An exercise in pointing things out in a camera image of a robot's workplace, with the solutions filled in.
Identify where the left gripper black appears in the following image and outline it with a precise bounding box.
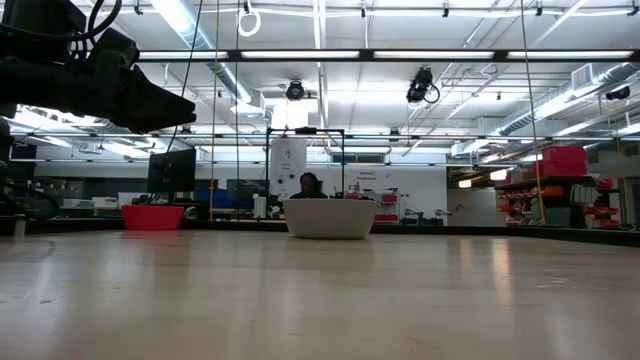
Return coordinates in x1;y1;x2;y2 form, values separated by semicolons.
44;53;198;135

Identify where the red bowl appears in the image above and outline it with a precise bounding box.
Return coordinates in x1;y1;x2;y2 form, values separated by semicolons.
121;204;186;232

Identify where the dark storage shelf unit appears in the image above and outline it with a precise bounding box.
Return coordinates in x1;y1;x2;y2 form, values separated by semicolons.
493;174;622;230

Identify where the black computer monitor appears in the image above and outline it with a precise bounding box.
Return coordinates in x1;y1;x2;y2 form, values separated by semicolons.
146;148;198;195

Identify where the white LED light strip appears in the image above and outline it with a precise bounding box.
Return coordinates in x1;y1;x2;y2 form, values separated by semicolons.
373;50;496;60
240;50;361;60
506;50;635;60
139;51;229;61

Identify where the blue storage crate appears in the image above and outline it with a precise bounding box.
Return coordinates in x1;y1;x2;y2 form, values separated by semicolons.
193;187;238;210

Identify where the person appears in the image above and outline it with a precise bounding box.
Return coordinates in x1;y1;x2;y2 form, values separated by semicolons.
289;171;329;200

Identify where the light grey bowl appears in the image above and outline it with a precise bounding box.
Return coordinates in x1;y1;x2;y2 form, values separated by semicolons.
282;198;378;240

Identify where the white cabinet with red drawers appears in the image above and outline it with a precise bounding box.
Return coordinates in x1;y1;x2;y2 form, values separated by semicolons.
344;188;402;224

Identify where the red storage bin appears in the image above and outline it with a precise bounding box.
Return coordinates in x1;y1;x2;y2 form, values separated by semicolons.
541;145;588;163
531;160;589;178

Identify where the black hanging cable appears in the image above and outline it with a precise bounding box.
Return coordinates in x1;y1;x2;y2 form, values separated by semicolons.
160;0;206;166

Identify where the thin tan hanging rope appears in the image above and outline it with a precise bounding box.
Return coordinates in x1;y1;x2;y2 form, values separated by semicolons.
208;0;222;222

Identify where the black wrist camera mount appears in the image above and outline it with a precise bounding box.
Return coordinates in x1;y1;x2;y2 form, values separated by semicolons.
84;27;141;69

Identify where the white cable loop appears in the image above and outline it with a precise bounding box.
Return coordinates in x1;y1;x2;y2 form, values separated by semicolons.
237;8;262;38

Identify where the black round hanging camera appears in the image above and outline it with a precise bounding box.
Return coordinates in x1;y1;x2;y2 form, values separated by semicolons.
285;79;307;102

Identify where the black neighbouring rig frame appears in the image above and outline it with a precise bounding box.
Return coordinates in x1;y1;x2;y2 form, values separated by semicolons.
264;126;347;200

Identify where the black aluminium rig frame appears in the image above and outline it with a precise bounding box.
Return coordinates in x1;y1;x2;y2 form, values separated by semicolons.
0;48;640;247

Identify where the black hanging camera with cable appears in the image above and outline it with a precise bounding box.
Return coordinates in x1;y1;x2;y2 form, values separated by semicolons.
405;66;442;107

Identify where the yellow hanging rope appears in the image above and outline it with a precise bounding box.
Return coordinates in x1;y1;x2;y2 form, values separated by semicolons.
519;0;548;225

